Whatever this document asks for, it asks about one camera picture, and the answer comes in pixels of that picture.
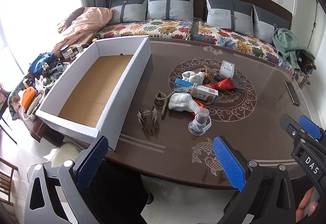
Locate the blue cloth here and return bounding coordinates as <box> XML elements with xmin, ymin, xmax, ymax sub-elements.
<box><xmin>28</xmin><ymin>53</ymin><xmax>55</xmax><ymax>74</ymax></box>

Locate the white cardboard box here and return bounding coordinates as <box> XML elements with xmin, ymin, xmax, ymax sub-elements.
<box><xmin>35</xmin><ymin>35</ymin><xmax>151</xmax><ymax>151</ymax></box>

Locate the brown hair clip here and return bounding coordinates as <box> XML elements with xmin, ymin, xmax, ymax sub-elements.
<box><xmin>199</xmin><ymin>67</ymin><xmax>212</xmax><ymax>84</ymax></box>

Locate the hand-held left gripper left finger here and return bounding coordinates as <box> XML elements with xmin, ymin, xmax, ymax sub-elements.
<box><xmin>24</xmin><ymin>135</ymin><xmax>109</xmax><ymax>224</ymax></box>

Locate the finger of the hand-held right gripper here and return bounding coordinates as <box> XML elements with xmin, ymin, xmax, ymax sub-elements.
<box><xmin>279</xmin><ymin>114</ymin><xmax>309</xmax><ymax>140</ymax></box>
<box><xmin>298</xmin><ymin>115</ymin><xmax>323</xmax><ymax>141</ymax></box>

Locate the pink blanket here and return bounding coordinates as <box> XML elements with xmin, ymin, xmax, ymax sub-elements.
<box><xmin>52</xmin><ymin>7</ymin><xmax>116</xmax><ymax>51</ymax></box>

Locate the olive woven strip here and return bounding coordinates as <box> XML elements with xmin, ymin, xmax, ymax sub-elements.
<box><xmin>188</xmin><ymin>18</ymin><xmax>202</xmax><ymax>42</ymax></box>

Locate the grey two-tone cushion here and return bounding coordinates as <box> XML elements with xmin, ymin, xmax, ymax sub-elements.
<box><xmin>109</xmin><ymin>0</ymin><xmax>148</xmax><ymax>24</ymax></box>
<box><xmin>204</xmin><ymin>0</ymin><xmax>254</xmax><ymax>35</ymax></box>
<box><xmin>146</xmin><ymin>0</ymin><xmax>197</xmax><ymax>21</ymax></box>
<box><xmin>252</xmin><ymin>5</ymin><xmax>288</xmax><ymax>45</ymax></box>

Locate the metal hair claw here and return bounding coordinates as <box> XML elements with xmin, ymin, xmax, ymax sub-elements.
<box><xmin>138</xmin><ymin>105</ymin><xmax>160</xmax><ymax>136</ymax></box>

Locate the black phone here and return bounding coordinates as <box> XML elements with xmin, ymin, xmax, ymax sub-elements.
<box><xmin>285</xmin><ymin>81</ymin><xmax>300</xmax><ymax>105</ymax></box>

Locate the white sock with dotted sole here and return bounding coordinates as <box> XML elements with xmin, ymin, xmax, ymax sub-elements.
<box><xmin>169</xmin><ymin>92</ymin><xmax>204</xmax><ymax>114</ymax></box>

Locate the red snack packet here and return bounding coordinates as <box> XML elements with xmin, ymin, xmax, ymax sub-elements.
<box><xmin>209</xmin><ymin>78</ymin><xmax>236</xmax><ymax>91</ymax></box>

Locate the white stool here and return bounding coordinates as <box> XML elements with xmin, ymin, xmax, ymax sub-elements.
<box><xmin>51</xmin><ymin>141</ymin><xmax>87</xmax><ymax>171</ymax></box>

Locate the person's right hand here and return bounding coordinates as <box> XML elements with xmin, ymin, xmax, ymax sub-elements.
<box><xmin>295</xmin><ymin>186</ymin><xmax>322</xmax><ymax>222</ymax></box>

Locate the grey mesh roller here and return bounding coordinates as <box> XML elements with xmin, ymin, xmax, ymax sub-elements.
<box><xmin>194</xmin><ymin>109</ymin><xmax>210</xmax><ymax>125</ymax></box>

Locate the wooden chair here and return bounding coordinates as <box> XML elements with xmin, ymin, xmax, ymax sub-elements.
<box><xmin>0</xmin><ymin>156</ymin><xmax>18</xmax><ymax>204</ymax></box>

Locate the cluttered tray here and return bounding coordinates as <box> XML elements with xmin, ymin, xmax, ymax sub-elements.
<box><xmin>38</xmin><ymin>58</ymin><xmax>69</xmax><ymax>87</ymax></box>

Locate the black mesh chair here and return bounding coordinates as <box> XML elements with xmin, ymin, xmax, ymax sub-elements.
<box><xmin>83</xmin><ymin>160</ymin><xmax>151</xmax><ymax>224</ymax></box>

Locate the dark wooden side table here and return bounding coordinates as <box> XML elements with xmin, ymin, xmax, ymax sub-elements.
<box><xmin>17</xmin><ymin>107</ymin><xmax>55</xmax><ymax>143</ymax></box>

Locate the blue white toothpaste box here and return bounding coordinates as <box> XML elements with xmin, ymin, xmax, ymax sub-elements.
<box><xmin>174</xmin><ymin>78</ymin><xmax>219</xmax><ymax>104</ymax></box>

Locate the plain white sock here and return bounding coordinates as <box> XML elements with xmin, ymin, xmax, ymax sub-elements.
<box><xmin>182</xmin><ymin>70</ymin><xmax>206</xmax><ymax>85</ymax></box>

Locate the brown bag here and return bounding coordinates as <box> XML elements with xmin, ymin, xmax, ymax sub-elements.
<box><xmin>295</xmin><ymin>49</ymin><xmax>315</xmax><ymax>74</ymax></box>

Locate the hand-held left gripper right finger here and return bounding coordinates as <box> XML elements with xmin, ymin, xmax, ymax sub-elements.
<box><xmin>213</xmin><ymin>136</ymin><xmax>300</xmax><ymax>224</ymax></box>

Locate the beaded chain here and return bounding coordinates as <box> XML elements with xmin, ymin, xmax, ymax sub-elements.
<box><xmin>153</xmin><ymin>91</ymin><xmax>174</xmax><ymax>120</ymax></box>

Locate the green towel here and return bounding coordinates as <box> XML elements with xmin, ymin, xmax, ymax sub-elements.
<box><xmin>272</xmin><ymin>28</ymin><xmax>316</xmax><ymax>70</ymax></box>

